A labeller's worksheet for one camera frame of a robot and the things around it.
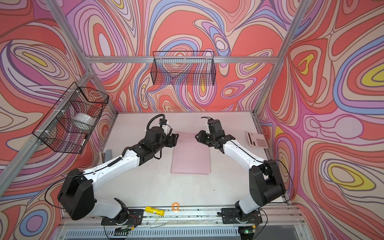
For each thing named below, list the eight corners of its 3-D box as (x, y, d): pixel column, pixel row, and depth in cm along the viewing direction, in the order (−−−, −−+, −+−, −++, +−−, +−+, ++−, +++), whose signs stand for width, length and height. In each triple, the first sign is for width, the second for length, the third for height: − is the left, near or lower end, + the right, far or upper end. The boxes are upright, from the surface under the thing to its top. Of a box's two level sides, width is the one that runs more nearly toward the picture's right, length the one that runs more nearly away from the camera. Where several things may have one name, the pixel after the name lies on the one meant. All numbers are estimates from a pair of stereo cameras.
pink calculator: (250, 148, 101) (252, 145, 98) (246, 134, 108) (248, 131, 106) (266, 148, 101) (267, 145, 98) (261, 134, 108) (262, 131, 106)
